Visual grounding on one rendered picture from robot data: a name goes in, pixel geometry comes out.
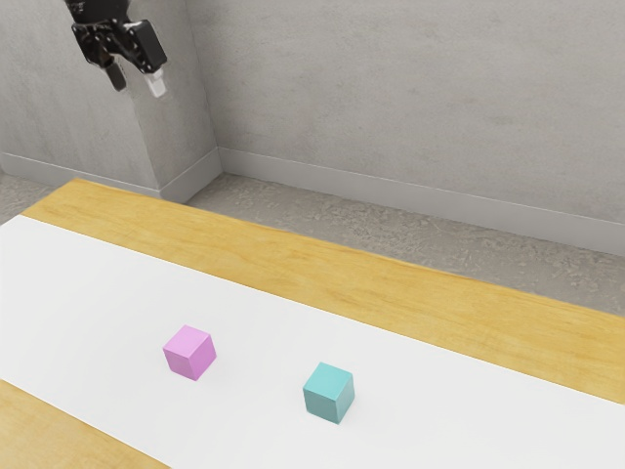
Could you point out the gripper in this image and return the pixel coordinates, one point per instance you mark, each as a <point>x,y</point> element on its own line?
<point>95,29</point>

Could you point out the pink block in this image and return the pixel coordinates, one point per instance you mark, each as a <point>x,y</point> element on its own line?
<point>188,353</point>

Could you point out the teal block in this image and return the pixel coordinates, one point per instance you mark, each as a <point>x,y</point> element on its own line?
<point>328,392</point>

